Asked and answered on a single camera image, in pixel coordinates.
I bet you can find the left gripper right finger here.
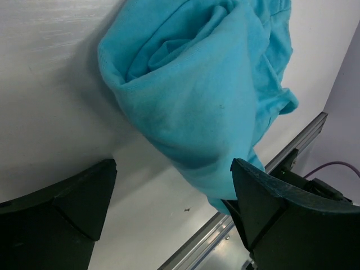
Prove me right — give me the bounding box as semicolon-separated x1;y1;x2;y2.
231;159;359;269

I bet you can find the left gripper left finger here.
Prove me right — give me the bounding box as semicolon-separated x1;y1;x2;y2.
1;159;117;270

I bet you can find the aluminium mounting rail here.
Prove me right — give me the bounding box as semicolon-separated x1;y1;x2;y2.
160;112;327;269

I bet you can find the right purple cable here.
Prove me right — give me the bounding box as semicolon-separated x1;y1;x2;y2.
305;160;360;181

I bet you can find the turquoise t shirt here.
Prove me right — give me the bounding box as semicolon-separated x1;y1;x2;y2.
98;1;299;213

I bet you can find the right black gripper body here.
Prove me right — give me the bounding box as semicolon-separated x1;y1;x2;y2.
269;148;353;204

